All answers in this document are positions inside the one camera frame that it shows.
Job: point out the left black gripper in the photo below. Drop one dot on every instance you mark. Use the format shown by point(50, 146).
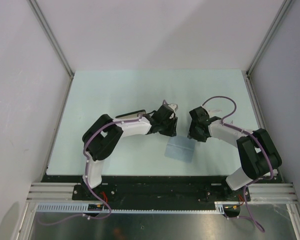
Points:
point(171, 131)

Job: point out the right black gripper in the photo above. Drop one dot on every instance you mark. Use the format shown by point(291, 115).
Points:
point(192, 134)

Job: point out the light blue cleaning cloth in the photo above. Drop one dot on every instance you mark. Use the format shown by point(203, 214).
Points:
point(180, 148)

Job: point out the black glasses case beige lining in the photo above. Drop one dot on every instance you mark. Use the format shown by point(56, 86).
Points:
point(131, 115)

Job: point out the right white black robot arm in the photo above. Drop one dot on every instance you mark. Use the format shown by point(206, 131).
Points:
point(257, 152)

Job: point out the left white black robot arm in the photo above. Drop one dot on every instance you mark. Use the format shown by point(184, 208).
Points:
point(100, 140)

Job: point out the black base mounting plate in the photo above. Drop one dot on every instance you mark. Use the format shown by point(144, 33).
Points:
point(142, 201)

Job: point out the pink frame purple sunglasses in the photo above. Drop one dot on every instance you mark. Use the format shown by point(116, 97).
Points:
point(222, 115)

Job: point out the left aluminium frame post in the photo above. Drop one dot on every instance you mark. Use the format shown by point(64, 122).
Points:
point(38, 13)

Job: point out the aluminium frame post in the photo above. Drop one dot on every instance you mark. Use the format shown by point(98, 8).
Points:
point(270, 34)
point(38, 13)

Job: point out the aluminium extrusion rail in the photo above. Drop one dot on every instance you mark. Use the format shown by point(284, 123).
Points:
point(259, 192)

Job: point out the grey slotted cable duct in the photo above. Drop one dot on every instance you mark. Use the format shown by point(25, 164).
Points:
point(215, 208)

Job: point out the right aluminium frame post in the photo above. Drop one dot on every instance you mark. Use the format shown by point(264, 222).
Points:
point(270, 34)

